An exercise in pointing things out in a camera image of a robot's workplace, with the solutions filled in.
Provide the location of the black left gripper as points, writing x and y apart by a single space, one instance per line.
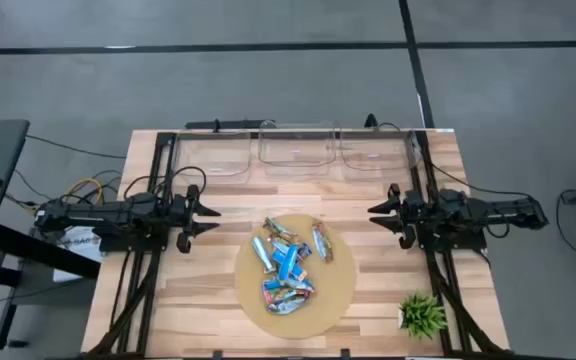
184 220

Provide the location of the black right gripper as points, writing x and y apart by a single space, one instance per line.
412 215

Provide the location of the red green granola bar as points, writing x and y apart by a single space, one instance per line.
280 296

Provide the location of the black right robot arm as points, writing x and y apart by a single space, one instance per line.
498 210

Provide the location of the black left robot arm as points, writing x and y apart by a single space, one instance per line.
93 215

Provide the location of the silver blue granola bar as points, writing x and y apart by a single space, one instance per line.
263 255

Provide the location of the green brown granola bar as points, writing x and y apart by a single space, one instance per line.
278 227

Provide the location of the clear plastic bin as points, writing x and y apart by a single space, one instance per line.
298 145
213 155
378 150

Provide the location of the black mounting bar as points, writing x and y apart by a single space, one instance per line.
228 124

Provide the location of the round woven tan placemat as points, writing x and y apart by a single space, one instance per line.
328 300

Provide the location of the small green potted plant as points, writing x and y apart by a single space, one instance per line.
423 315

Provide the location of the white printed paper sheet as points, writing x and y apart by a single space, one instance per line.
80 240

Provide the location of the black table edge clamp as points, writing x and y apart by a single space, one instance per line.
345 353
217 354

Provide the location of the black aluminium extrusion frame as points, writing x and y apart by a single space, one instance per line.
425 160
158 155

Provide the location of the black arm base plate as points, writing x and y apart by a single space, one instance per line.
463 244
133 244

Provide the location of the black camera clamp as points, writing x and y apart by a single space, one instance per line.
371 121

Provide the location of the black desk leg frame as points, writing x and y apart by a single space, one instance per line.
43 252

